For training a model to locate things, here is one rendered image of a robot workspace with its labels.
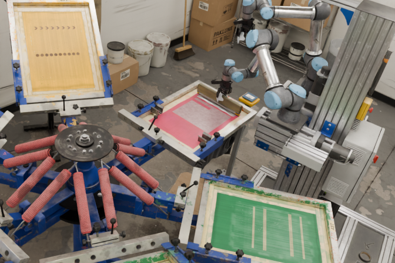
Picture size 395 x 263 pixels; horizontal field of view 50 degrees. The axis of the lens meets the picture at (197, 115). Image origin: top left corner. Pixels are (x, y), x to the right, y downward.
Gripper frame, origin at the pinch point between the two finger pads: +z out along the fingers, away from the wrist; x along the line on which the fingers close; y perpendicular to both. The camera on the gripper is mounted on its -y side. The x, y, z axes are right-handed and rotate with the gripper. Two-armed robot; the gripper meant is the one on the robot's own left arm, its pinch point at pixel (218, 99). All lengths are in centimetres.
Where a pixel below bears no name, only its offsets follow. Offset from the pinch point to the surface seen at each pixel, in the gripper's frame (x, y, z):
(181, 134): -50, 5, 5
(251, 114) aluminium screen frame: 6.3, 27.2, 1.5
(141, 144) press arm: -87, 1, -4
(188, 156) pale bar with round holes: -73, 28, -3
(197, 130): -38.9, 9.4, 5.0
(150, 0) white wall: 140, -200, 18
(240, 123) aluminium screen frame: -11.0, 28.0, 1.6
